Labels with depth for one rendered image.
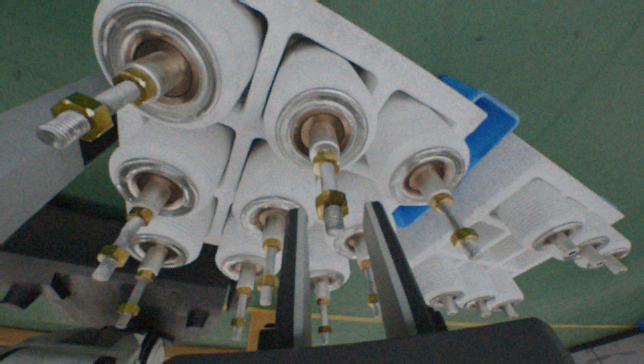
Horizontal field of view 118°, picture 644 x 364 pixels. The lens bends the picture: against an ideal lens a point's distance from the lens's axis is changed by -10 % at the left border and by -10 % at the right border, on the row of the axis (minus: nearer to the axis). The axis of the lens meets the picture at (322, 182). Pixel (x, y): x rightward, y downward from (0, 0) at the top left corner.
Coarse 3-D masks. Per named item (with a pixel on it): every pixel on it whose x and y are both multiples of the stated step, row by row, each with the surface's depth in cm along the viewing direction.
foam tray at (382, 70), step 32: (256, 0) 17; (288, 0) 17; (288, 32) 19; (320, 32) 19; (352, 32) 19; (352, 64) 31; (384, 64) 21; (256, 96) 22; (384, 96) 23; (416, 96) 24; (448, 96) 24; (128, 128) 24; (256, 128) 25; (224, 192) 31; (320, 192) 32; (224, 224) 39
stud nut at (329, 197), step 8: (328, 192) 11; (336, 192) 12; (320, 200) 12; (328, 200) 11; (336, 200) 11; (344, 200) 11; (320, 208) 11; (344, 208) 12; (320, 216) 12; (344, 216) 12
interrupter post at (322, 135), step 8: (312, 128) 17; (320, 128) 16; (328, 128) 17; (312, 136) 16; (320, 136) 16; (328, 136) 16; (312, 144) 16; (320, 144) 15; (328, 144) 15; (336, 144) 15; (312, 152) 15; (336, 152) 16; (312, 160) 16
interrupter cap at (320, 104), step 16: (304, 96) 15; (320, 96) 16; (336, 96) 16; (288, 112) 16; (304, 112) 16; (320, 112) 17; (336, 112) 17; (352, 112) 17; (288, 128) 17; (304, 128) 18; (336, 128) 18; (352, 128) 17; (368, 128) 18; (288, 144) 18; (304, 144) 18; (352, 144) 18; (288, 160) 19; (304, 160) 19; (352, 160) 19
